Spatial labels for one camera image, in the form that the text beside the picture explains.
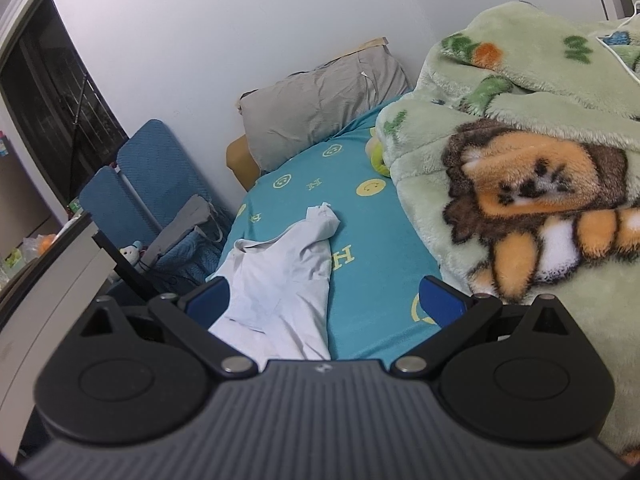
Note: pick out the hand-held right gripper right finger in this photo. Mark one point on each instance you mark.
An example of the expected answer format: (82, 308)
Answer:
(440, 302)

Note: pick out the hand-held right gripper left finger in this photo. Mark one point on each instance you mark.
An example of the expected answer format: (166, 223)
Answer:
(210, 302)

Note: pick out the white shirt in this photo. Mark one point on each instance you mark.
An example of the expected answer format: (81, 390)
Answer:
(280, 285)

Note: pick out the grey bag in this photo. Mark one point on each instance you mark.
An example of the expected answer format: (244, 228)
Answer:
(185, 220)

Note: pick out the bed with teal sheet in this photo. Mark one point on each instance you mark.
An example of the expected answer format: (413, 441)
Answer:
(380, 240)

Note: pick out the small white plush toy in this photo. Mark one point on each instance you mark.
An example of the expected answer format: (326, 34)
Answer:
(131, 254)

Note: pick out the tan bed headboard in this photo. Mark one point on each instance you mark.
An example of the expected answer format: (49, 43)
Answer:
(242, 162)

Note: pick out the blue covered chair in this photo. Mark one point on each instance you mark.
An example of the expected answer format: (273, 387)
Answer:
(160, 155)
(107, 200)

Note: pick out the green plush toy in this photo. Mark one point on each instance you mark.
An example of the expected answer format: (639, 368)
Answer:
(377, 157)

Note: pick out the white desk with black legs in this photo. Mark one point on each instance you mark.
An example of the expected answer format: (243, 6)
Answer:
(50, 300)

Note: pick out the orange fruit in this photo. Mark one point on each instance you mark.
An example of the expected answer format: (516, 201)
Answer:
(46, 244)

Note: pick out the green printed fleece blanket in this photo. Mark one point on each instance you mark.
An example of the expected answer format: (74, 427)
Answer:
(500, 85)

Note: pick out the grey pillow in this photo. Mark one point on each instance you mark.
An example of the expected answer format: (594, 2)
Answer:
(320, 105)

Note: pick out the dark barred window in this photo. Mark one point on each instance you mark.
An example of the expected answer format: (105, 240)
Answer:
(45, 110)

